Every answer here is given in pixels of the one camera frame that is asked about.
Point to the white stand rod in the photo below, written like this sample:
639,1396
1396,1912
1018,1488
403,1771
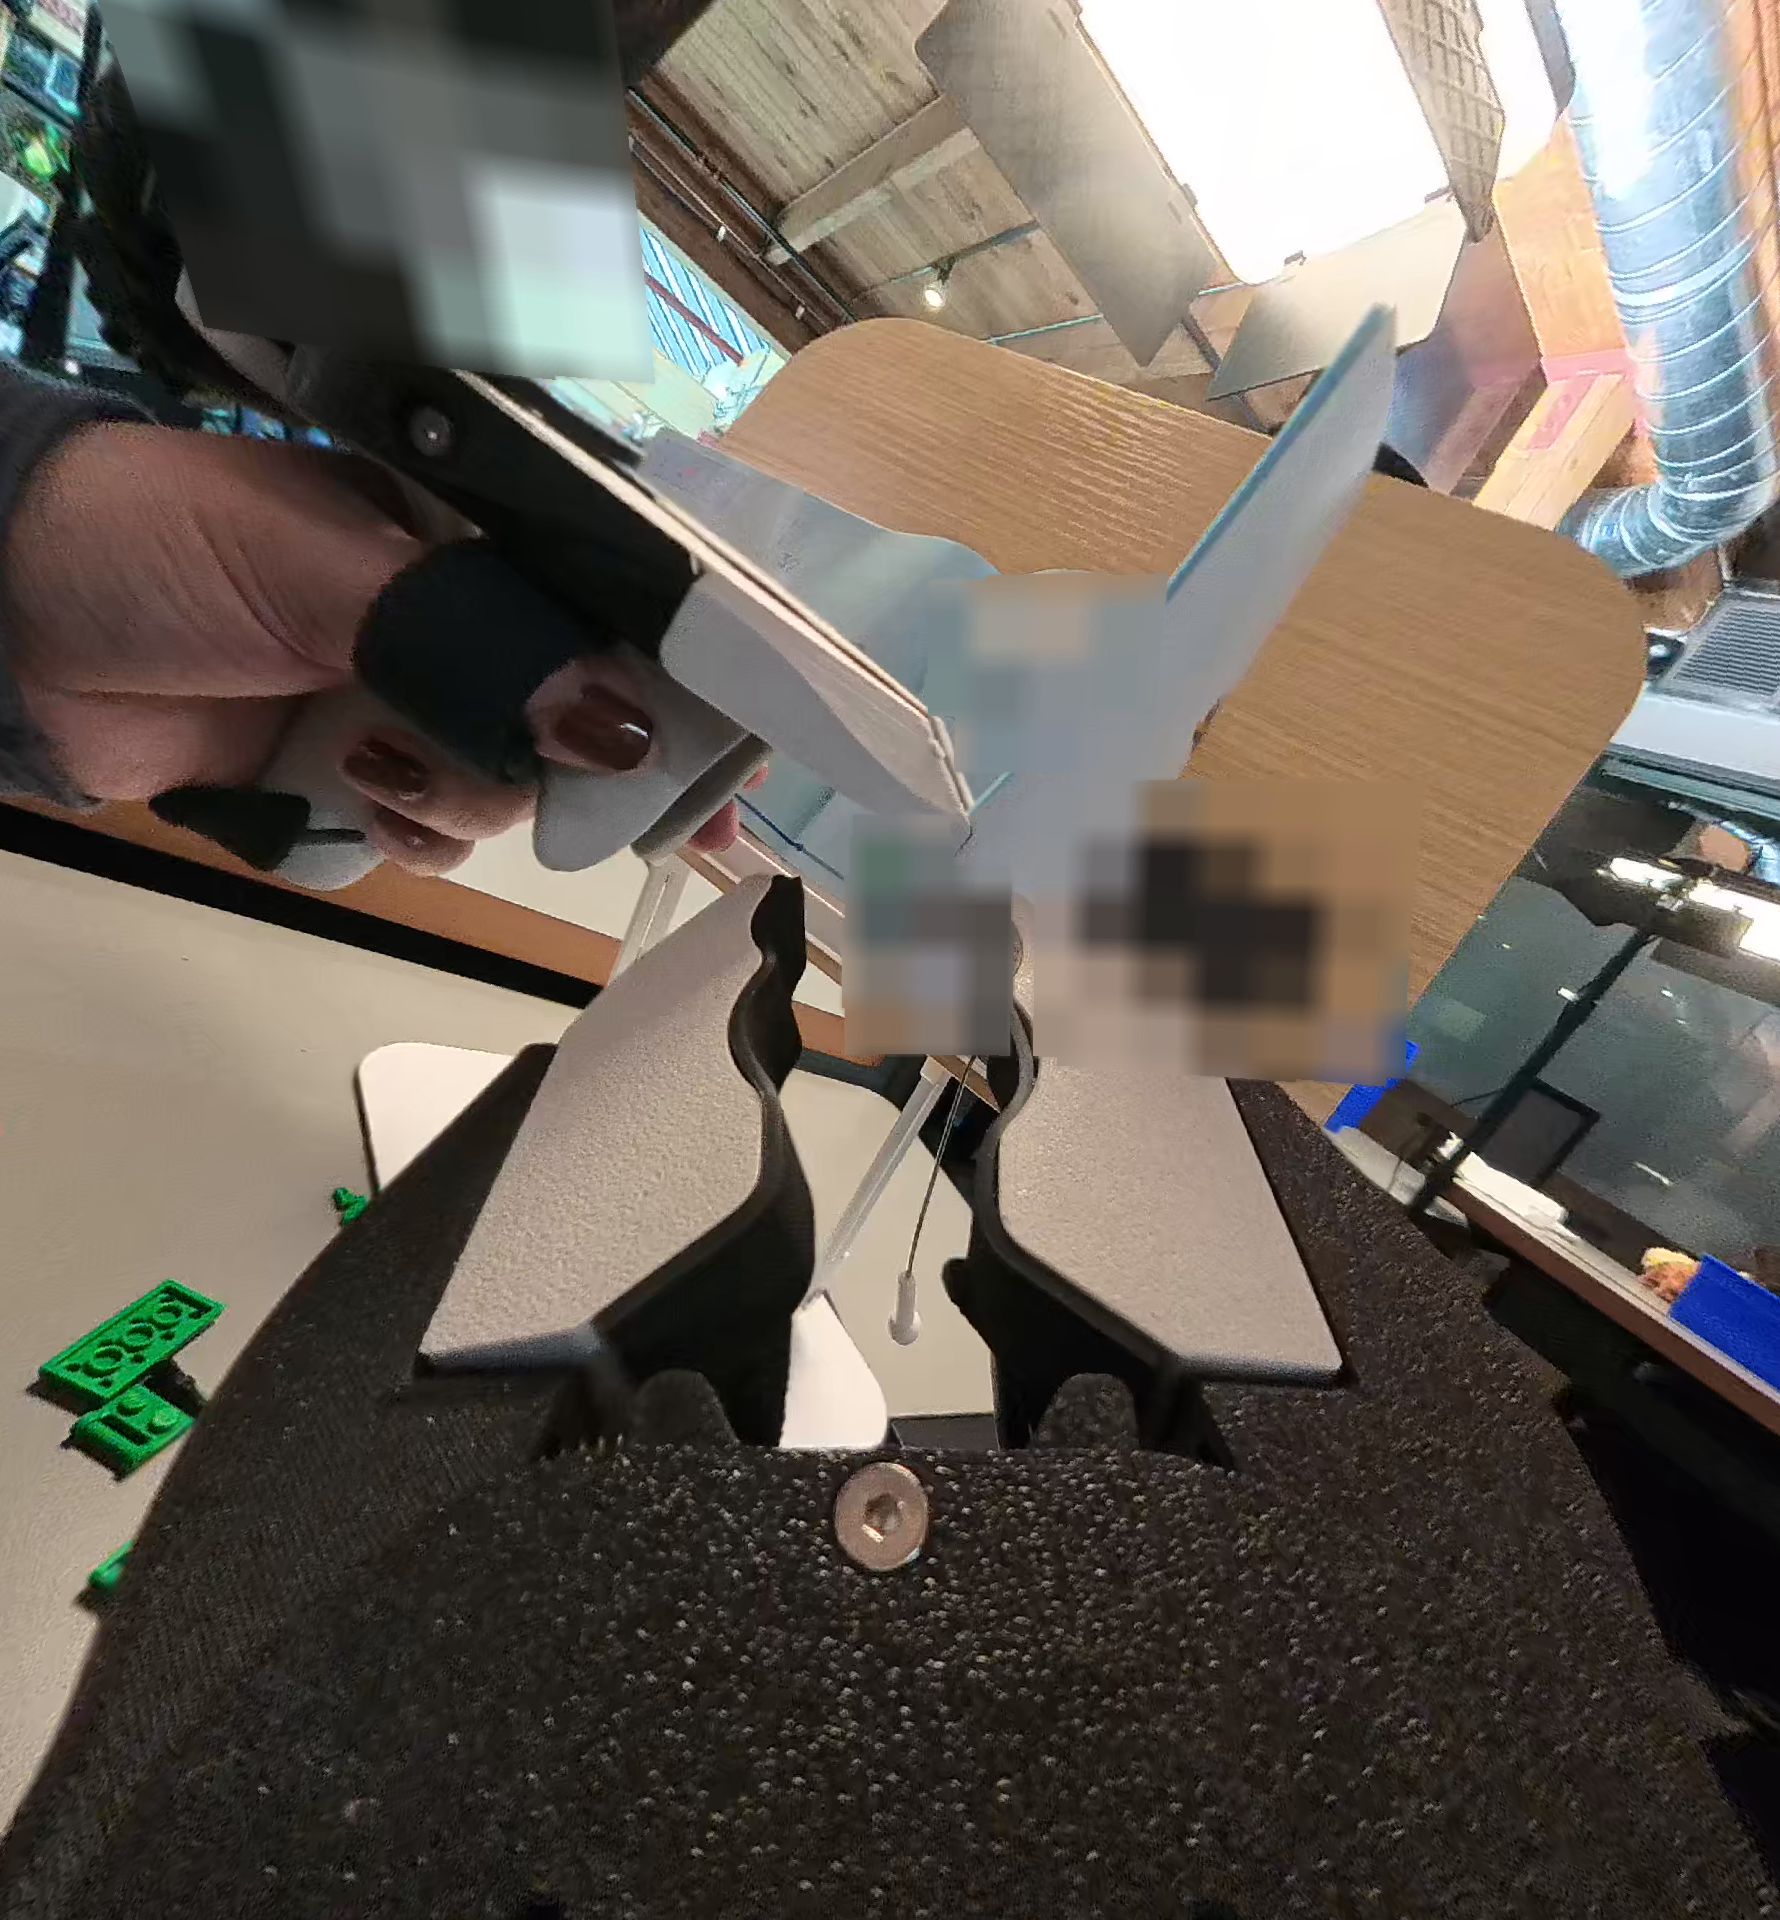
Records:
874,1185

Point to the person's left hand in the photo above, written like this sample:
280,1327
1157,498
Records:
185,601

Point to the grey ceiling vent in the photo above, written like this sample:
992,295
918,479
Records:
1752,652

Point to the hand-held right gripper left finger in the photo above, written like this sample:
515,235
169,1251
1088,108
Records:
634,1155

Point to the silver ventilation duct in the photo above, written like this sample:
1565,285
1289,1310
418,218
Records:
1684,270

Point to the wooden table with equipment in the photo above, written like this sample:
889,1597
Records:
1625,1291

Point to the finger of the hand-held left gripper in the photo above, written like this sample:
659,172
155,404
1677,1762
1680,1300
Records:
831,554
831,721

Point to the blue plastic bin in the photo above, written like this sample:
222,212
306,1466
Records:
1761,1335

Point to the green lego plate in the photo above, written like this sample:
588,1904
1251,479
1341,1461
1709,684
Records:
133,1342
133,1429

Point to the large wooden board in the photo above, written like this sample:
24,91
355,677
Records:
1431,630

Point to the person's left forearm grey sleeve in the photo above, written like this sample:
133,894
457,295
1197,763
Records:
5,450

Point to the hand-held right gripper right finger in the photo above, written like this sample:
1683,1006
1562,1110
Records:
1161,1231

